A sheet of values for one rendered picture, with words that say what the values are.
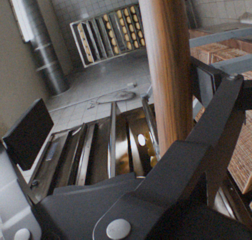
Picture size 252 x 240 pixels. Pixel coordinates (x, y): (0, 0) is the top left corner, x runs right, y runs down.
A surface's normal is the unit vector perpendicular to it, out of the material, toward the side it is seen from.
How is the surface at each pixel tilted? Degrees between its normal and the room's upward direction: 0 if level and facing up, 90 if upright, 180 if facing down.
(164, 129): 48
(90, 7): 90
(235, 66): 90
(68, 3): 90
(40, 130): 180
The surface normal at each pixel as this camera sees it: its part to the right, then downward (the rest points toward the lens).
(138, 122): 0.04, 0.43
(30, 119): 0.96, -0.28
